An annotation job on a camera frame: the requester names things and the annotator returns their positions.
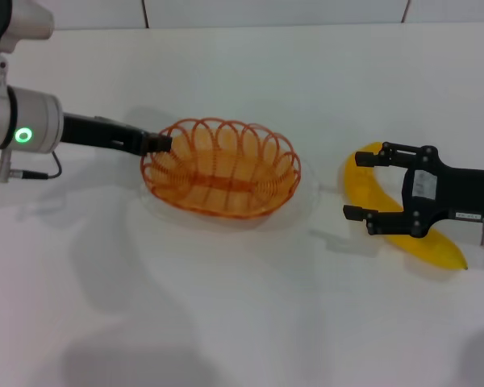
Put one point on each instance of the yellow banana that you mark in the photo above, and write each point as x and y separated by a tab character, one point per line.
363	189

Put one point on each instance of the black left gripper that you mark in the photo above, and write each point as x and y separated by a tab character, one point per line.
97	131

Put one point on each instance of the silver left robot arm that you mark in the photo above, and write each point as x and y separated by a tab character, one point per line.
36	117

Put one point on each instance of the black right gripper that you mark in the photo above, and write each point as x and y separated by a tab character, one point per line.
460	193

